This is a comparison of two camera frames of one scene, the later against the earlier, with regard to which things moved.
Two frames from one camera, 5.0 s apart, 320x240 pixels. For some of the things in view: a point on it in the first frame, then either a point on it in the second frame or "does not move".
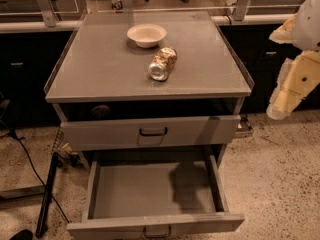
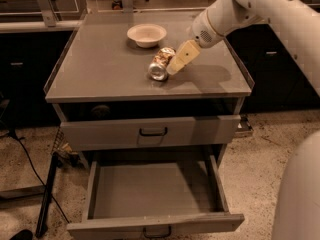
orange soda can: [162, 63] does not move
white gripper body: [308, 25] -> [206, 31]
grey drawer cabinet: [147, 83] does not move
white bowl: [146, 35] does not move
